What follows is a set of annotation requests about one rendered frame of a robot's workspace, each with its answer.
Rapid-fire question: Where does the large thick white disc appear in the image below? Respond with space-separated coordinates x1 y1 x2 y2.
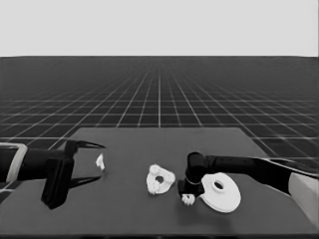
198 171 242 214

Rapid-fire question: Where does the white round carrier with pins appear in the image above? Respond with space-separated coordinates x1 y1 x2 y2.
146 163 176 196

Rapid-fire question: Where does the small white T-shaped piece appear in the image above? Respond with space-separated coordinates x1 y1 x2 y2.
95 152 106 171

